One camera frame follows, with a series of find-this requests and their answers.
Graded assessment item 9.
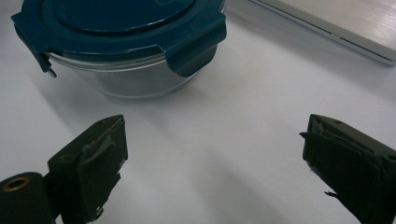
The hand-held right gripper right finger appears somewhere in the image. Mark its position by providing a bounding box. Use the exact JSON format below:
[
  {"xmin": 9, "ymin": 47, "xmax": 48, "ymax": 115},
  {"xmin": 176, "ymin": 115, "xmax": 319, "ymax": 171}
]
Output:
[{"xmin": 299, "ymin": 113, "xmax": 396, "ymax": 224}]

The round glass container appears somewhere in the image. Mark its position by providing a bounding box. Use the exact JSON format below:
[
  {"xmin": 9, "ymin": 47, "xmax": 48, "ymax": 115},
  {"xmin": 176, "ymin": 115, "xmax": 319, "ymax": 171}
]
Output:
[{"xmin": 46, "ymin": 43, "xmax": 219, "ymax": 100}]

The dark teal clip lid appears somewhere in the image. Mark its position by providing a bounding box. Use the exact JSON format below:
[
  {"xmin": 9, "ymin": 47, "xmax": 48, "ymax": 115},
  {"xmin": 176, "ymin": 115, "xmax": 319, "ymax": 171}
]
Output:
[{"xmin": 10, "ymin": 0, "xmax": 228, "ymax": 78}]

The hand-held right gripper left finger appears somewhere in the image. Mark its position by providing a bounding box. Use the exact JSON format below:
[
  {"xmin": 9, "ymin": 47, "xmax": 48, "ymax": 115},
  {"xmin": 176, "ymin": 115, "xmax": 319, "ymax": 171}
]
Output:
[{"xmin": 46, "ymin": 114, "xmax": 129, "ymax": 224}]

